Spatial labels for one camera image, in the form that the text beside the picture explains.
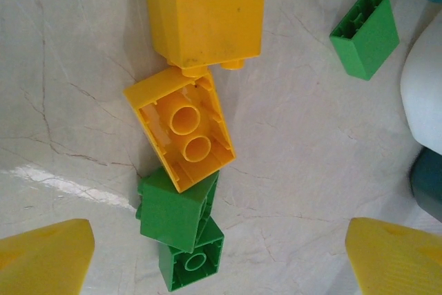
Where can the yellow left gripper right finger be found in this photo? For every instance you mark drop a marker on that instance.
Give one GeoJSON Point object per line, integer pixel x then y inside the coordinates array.
{"type": "Point", "coordinates": [397, 260]}

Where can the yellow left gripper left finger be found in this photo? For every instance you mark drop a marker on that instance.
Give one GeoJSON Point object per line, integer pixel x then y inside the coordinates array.
{"type": "Point", "coordinates": [41, 260]}

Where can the white plastic container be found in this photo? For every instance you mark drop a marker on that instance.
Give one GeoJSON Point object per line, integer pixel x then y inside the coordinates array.
{"type": "Point", "coordinates": [424, 84]}

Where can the yellow brick with hollow underside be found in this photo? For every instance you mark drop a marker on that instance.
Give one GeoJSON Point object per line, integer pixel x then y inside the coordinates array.
{"type": "Point", "coordinates": [148, 96]}

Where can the tall green lego brick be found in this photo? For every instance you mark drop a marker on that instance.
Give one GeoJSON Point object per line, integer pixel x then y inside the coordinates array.
{"type": "Point", "coordinates": [369, 43]}

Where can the tall yellow brick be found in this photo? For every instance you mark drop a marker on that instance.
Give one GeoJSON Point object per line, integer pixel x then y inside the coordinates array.
{"type": "Point", "coordinates": [207, 11]}

